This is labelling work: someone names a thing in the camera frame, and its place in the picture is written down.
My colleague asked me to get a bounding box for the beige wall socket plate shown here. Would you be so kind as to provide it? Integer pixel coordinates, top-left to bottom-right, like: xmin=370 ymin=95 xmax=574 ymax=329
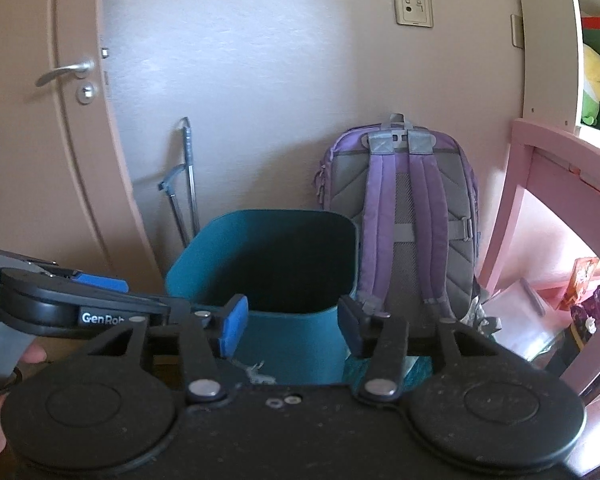
xmin=393 ymin=0 xmax=434 ymax=28

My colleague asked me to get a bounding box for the orange snack packet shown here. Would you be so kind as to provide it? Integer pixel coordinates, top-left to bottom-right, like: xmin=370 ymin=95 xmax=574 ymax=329
xmin=558 ymin=257 xmax=600 ymax=311

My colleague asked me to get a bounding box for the teal white patterned rug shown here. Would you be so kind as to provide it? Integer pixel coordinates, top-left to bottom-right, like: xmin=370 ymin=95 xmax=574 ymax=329
xmin=342 ymin=354 xmax=432 ymax=391

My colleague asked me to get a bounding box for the person's left hand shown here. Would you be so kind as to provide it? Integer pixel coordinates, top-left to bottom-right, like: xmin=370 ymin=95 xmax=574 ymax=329
xmin=0 ymin=341 xmax=48 ymax=458

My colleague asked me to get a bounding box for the teal trash bin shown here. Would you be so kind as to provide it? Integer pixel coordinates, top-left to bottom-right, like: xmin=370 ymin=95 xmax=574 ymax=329
xmin=166 ymin=209 xmax=358 ymax=385

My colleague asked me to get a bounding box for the purple grey backpack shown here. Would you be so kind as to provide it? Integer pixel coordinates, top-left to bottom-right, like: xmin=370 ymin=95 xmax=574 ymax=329
xmin=314 ymin=114 xmax=501 ymax=336

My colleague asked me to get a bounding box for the white bookshelf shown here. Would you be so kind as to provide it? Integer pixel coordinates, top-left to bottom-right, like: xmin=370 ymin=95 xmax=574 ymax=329
xmin=519 ymin=0 xmax=600 ymax=134

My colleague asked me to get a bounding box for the pink desk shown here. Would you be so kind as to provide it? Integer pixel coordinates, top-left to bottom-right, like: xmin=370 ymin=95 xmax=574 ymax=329
xmin=477 ymin=117 xmax=600 ymax=396

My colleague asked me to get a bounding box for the silver door handle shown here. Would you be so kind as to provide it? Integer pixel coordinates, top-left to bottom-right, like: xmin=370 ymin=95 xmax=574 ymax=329
xmin=35 ymin=58 xmax=95 ymax=88

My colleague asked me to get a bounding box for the purple snack bag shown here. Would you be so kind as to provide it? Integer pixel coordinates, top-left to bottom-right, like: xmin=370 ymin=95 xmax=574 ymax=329
xmin=570 ymin=285 xmax=600 ymax=349

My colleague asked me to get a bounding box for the beige wooden door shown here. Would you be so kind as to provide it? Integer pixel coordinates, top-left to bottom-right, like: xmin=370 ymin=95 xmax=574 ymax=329
xmin=0 ymin=0 xmax=162 ymax=292

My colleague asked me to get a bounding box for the yellow green plush toy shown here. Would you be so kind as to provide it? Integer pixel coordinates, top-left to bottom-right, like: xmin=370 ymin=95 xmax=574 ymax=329
xmin=581 ymin=44 xmax=600 ymax=126

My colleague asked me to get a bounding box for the silver door lock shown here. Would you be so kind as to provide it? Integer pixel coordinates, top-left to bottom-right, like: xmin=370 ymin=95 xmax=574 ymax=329
xmin=76 ymin=81 xmax=97 ymax=105

